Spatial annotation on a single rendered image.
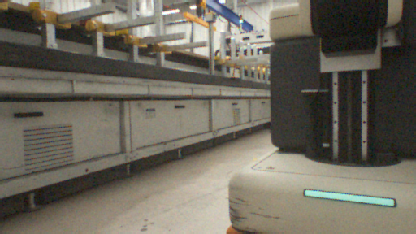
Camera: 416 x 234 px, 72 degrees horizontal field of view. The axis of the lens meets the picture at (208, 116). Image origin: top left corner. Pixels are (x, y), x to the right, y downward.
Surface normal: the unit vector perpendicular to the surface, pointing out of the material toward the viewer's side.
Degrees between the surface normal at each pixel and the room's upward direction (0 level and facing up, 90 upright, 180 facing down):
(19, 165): 90
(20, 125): 90
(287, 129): 90
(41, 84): 90
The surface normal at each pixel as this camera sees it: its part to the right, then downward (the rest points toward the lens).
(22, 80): 0.89, 0.00
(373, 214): -0.46, 0.06
